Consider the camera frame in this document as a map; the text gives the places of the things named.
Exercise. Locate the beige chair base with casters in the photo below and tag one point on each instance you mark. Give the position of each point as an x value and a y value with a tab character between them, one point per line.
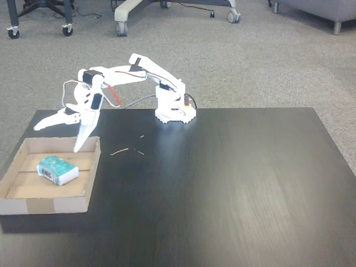
125	9

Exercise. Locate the grey sofa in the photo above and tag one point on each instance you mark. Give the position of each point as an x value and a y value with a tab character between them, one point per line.
328	8

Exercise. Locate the shallow cardboard box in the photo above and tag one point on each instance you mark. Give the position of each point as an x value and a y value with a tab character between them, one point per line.
50	204

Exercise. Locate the black cart frame with casters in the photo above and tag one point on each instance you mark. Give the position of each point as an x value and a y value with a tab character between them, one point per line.
67	16

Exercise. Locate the black office chair base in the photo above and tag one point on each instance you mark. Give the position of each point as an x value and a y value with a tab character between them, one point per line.
41	5

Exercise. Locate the long thin wood sliver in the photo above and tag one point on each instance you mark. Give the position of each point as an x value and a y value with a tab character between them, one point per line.
119	151

